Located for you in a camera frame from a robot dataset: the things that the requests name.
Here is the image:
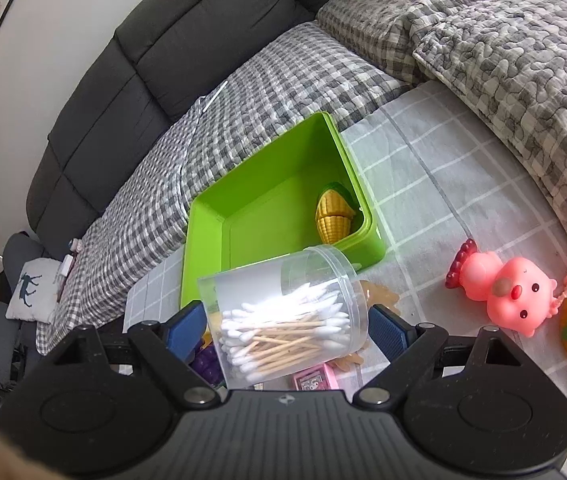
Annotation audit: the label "purple toy grapes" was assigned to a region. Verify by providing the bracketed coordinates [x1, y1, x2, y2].
[190, 344, 225, 388]

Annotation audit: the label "clear cotton swab jar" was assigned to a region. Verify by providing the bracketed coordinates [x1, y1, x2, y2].
[198, 245, 368, 390]

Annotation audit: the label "pink rubber chick toy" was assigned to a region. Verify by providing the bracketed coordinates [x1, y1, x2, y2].
[444, 238, 567, 338]

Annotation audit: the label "tan octopus toy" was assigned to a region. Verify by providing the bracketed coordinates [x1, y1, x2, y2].
[359, 280, 401, 315]

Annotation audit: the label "pink card box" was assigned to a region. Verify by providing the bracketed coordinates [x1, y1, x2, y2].
[293, 363, 340, 391]

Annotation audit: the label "white printed pillow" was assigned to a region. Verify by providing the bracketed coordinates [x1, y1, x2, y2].
[6, 258, 61, 324]

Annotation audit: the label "yellow toy corn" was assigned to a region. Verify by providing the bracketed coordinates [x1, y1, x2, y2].
[315, 182, 358, 245]

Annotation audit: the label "white grid cloth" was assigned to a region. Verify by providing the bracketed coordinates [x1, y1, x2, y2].
[123, 79, 567, 480]

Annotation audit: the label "green plastic biscuit box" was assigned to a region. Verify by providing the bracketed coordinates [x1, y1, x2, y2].
[180, 112, 387, 306]

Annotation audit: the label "grey checkered quilt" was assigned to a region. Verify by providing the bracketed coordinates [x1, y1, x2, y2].
[36, 0, 480, 353]

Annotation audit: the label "grey patterned blanket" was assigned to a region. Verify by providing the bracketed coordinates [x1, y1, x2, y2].
[413, 0, 567, 231]

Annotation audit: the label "dark grey sofa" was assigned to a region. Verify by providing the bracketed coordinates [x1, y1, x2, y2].
[0, 0, 355, 391]

